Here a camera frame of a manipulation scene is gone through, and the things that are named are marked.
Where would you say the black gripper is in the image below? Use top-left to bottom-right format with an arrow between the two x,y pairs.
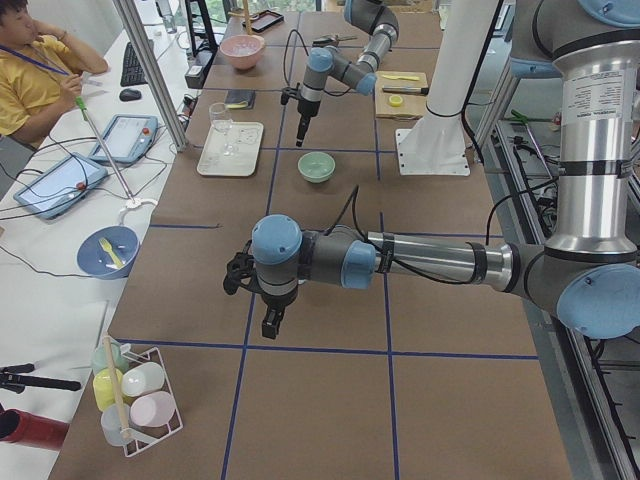
261,292 -> 296,338
295,96 -> 313,147

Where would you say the green bowl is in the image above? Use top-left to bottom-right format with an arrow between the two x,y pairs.
297,151 -> 336,184

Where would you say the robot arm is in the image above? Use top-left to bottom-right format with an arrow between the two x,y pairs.
281,1 -> 399,147
250,1 -> 639,340

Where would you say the steel ice scoop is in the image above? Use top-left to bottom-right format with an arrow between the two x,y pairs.
312,34 -> 357,47

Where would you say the pink bowl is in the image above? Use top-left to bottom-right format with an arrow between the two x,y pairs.
219,34 -> 266,71

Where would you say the clear ice cubes pile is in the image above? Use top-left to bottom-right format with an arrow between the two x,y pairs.
230,38 -> 260,57

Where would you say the dark blue bowl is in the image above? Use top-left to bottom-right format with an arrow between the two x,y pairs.
76,225 -> 140,280

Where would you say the white bear tray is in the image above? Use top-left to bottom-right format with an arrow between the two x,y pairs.
196,122 -> 264,177

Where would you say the clear wine glass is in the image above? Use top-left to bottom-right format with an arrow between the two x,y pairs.
209,102 -> 235,156

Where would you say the steel muddler rod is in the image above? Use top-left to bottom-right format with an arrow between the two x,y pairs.
382,86 -> 429,96

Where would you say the yellow lemon half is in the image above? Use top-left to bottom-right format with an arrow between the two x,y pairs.
388,95 -> 404,107

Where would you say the wooden cutting board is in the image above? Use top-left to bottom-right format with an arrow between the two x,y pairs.
375,71 -> 429,118

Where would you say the yellow plastic knife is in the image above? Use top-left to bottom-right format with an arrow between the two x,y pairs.
380,74 -> 421,82

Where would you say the white cup in rack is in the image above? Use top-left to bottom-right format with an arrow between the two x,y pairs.
121,362 -> 165,397

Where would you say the pink cup in rack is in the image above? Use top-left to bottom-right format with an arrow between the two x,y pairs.
130,391 -> 176,427

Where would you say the green cup in rack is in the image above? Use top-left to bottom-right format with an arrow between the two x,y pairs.
91,341 -> 129,375

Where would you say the blue teach pendant tablet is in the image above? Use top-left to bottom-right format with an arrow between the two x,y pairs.
13,153 -> 107,220
101,114 -> 159,165

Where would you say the black keyboard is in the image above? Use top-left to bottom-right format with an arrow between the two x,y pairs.
120,42 -> 147,87

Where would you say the black computer mouse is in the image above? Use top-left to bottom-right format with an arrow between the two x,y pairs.
119,88 -> 142,102

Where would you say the yellow cup in rack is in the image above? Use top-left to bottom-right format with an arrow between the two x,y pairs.
92,368 -> 115,412

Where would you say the yellow plastic fork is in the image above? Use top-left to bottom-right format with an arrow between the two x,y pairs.
99,237 -> 124,269

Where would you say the clear cup in rack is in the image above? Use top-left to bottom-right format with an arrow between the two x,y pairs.
100,404 -> 131,447

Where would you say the person in yellow shirt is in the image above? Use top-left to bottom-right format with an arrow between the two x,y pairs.
1,1 -> 109,149

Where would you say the red cylinder bottle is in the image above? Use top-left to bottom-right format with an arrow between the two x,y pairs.
1,409 -> 69,451

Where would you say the aluminium frame post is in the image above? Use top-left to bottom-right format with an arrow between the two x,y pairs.
113,0 -> 188,152

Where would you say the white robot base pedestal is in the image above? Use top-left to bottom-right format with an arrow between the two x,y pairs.
396,0 -> 502,176

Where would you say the white wire cup rack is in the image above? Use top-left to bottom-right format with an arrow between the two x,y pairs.
101,336 -> 183,457

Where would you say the metal rod with green handle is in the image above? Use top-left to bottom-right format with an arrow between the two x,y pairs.
75,95 -> 136,210

